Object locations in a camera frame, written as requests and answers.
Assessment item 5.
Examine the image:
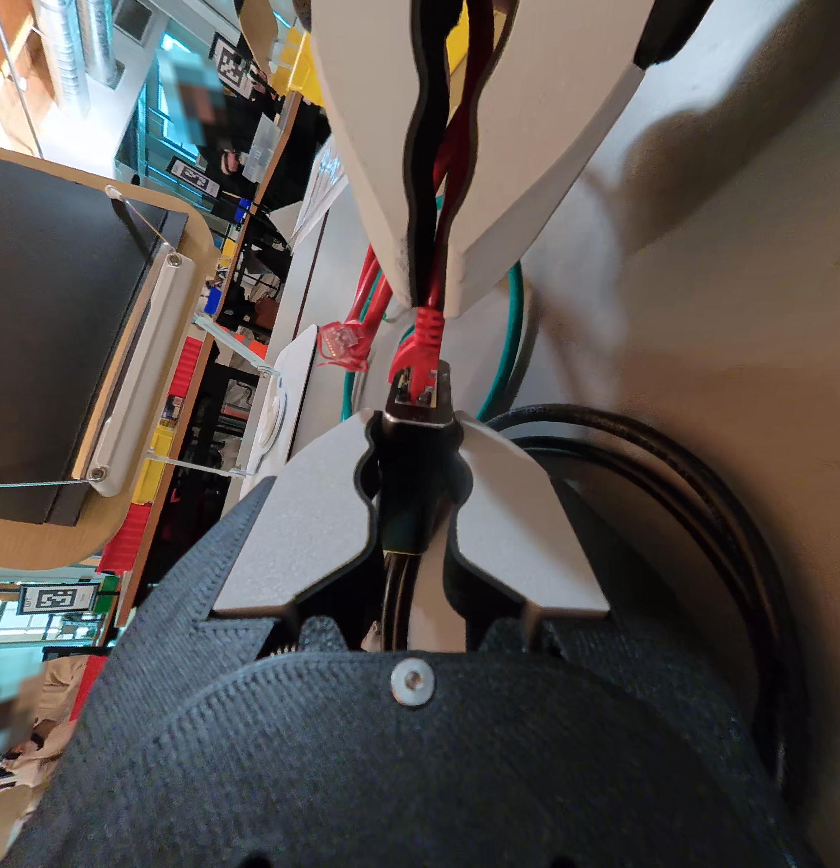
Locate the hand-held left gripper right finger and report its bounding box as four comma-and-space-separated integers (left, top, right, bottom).
444, 410, 611, 645

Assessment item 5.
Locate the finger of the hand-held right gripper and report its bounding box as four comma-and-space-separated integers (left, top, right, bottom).
310, 0, 466, 307
444, 0, 655, 320

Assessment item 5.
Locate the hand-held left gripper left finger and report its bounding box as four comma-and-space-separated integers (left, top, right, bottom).
212, 409, 384, 652

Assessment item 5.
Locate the black network splitter box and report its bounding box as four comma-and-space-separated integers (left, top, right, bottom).
376, 359, 458, 556

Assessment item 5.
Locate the green network cable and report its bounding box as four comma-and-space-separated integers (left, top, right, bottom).
342, 261, 526, 425

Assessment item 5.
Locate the black network cable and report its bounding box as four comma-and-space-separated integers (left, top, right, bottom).
379, 403, 811, 811

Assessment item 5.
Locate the red network cable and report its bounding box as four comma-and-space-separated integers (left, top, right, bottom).
317, 0, 510, 409

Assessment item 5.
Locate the white paper sheet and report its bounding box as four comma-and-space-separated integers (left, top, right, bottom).
291, 146, 351, 248

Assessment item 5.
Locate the printed marker tag sign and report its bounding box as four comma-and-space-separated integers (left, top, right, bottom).
210, 33, 254, 97
16, 582, 100, 618
169, 157, 222, 199

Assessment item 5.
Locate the red plastic bin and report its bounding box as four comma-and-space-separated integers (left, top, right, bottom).
98, 502, 151, 575

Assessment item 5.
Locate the wooden board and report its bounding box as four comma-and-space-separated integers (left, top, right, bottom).
0, 146, 221, 571

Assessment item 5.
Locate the white metal stand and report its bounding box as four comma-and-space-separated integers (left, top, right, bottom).
0, 183, 321, 500

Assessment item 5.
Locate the black panel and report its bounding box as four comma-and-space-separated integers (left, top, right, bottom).
0, 159, 190, 526

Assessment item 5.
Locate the cluster of silver duct pipes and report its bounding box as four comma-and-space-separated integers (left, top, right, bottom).
33, 0, 127, 118

